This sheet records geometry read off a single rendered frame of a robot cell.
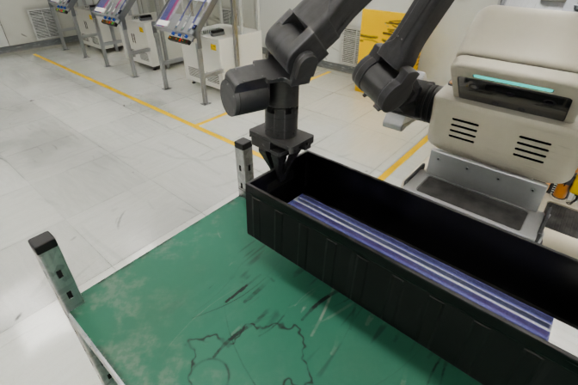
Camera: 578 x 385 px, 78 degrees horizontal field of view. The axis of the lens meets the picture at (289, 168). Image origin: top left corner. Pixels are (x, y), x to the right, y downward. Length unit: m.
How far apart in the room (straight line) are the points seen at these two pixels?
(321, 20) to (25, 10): 7.13
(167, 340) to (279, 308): 0.18
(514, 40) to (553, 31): 0.05
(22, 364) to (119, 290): 1.30
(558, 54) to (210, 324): 0.70
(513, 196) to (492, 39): 0.31
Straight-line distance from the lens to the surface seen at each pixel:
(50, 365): 1.96
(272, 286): 0.69
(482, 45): 0.73
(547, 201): 1.36
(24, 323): 2.17
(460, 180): 0.85
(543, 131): 0.79
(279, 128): 0.60
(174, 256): 0.77
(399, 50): 0.73
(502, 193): 0.84
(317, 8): 0.55
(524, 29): 0.75
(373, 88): 0.75
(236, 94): 0.54
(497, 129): 0.80
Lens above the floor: 1.48
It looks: 32 degrees down
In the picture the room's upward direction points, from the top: straight up
